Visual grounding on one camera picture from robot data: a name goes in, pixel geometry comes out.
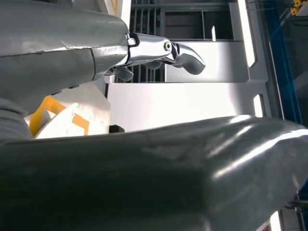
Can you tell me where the stainless steel workbench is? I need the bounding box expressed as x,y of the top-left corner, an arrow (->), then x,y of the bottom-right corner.
24,82 -> 111,139

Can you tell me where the yellow workbench tape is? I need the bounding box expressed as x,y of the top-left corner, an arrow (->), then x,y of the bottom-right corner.
29,95 -> 90,137

